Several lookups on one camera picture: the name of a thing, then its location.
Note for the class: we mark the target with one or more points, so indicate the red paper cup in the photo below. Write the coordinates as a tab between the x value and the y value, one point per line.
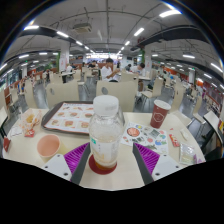
159	115

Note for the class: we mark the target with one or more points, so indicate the beige side table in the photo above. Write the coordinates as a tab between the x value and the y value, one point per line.
215	123

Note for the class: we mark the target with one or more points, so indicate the person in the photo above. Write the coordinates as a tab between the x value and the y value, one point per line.
106	72
137	69

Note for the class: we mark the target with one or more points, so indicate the far beige chairs group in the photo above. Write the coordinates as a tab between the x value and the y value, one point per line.
156	87

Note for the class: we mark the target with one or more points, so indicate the ceiling lights group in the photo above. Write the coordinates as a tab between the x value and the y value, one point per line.
170	13

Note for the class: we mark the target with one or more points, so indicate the colourful sticker sheet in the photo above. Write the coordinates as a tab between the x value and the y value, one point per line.
148	136

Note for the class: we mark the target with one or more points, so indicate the clear plastic drink bottle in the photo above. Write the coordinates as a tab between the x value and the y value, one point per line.
106	133

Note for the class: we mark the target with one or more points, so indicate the clear plastic packet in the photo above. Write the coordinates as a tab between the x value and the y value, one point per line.
187	154

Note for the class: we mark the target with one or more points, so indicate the ceiling air conditioner unit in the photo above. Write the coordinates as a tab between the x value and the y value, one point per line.
82	27

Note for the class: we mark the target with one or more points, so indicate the yellow mug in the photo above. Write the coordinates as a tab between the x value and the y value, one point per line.
48	146

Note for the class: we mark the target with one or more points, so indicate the white paper leaflet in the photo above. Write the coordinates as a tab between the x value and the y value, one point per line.
15	131

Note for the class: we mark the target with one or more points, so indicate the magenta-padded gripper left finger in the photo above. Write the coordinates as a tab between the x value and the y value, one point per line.
75	158

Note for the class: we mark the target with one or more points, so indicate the flat round red coaster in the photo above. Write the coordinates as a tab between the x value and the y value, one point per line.
94	166

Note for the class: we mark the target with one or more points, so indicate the beige wooden chair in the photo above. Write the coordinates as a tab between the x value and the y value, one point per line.
116	91
63	93

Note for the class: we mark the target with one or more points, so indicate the clear food wrapper bag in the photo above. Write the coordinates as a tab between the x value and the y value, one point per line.
30	119

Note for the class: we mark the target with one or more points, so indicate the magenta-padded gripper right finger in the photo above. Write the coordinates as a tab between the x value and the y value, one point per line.
148	159

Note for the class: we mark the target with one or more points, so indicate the small red sauce packet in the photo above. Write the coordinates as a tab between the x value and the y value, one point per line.
29	133

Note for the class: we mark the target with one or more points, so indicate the dark food tray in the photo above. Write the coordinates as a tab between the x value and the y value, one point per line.
70	116

